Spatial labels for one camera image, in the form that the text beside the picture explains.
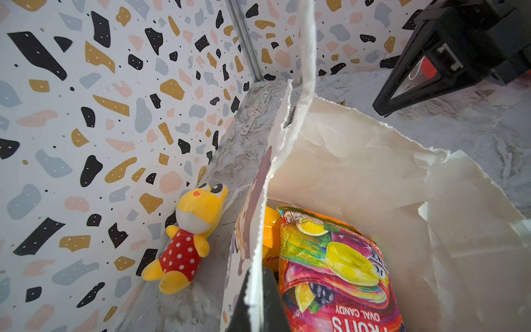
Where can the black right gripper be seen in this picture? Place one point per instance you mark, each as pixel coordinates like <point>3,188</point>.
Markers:
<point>457,44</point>

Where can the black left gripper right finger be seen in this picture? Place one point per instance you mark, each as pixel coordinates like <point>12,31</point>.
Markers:
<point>275,319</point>

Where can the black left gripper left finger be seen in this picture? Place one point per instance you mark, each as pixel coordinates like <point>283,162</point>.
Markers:
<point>240,321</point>

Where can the Fox's fruits candy bag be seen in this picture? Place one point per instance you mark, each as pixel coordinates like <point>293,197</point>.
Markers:
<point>333,278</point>

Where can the white printed paper bag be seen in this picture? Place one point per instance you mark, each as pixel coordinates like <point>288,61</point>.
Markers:
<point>442,187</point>

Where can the yellow snack packet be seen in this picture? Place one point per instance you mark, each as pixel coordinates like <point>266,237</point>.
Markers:
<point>271,239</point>

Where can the yellow plush toy red dress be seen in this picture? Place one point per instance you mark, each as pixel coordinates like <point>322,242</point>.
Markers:
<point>198,214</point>

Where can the flat metal perforated bracket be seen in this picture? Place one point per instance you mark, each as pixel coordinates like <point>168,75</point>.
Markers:
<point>255,111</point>

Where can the aluminium left corner post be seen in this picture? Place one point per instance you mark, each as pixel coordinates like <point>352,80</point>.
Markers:
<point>241,28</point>

